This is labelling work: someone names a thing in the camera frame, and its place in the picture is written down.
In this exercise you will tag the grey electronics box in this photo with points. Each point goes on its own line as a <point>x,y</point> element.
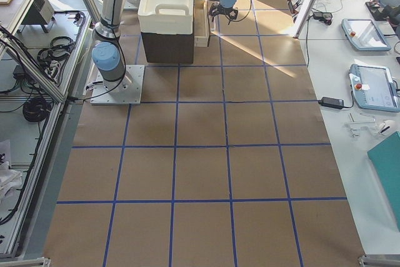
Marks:
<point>40,13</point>

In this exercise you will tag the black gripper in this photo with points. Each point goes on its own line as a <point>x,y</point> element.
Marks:
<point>215,10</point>

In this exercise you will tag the teach pendant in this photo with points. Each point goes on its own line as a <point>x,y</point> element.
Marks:
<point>373,88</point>
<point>364,35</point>

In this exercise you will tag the white drawer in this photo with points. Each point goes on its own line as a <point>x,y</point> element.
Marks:
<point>202,28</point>

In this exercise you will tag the lower teach pendant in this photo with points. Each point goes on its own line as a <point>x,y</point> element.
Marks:
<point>373,88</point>

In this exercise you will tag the black power adapter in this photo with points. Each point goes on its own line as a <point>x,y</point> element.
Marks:
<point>331,103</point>

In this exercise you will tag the upper teach pendant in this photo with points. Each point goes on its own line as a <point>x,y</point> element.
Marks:
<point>364,35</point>

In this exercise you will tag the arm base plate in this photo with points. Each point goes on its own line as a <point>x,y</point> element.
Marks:
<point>127,92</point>

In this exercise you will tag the dark wooden drawer cabinet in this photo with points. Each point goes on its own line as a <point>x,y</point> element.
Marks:
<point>168,48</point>

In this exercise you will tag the teal board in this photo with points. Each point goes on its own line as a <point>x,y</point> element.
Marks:
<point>385,158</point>

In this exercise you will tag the white plastic tray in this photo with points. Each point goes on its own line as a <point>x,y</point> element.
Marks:
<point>166,16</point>

